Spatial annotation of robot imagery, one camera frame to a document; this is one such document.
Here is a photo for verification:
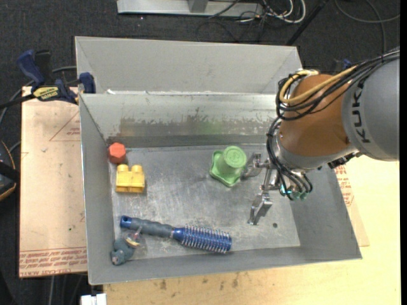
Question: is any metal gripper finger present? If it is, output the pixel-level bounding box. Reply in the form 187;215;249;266
243;152;271;180
247;191;274;226

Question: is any green toy cup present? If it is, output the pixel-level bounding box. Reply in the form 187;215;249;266
209;145;248;188

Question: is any grey metal bin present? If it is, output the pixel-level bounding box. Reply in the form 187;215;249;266
74;36;363;286

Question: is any blue hairbrush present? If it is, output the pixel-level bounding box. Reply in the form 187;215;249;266
119;215;233;255

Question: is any yellow toy brick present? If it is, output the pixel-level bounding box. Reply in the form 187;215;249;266
114;164;146;194

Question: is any red hexagonal block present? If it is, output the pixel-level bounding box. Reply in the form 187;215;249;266
107;142;127;165

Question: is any blue-grey toy animal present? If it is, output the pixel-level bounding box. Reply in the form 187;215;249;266
109;236;138;266

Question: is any brown cardboard board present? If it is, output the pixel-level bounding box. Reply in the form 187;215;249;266
18;86;371;279

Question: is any clear glass with yellow ring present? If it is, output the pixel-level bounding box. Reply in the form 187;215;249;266
123;226;148;254

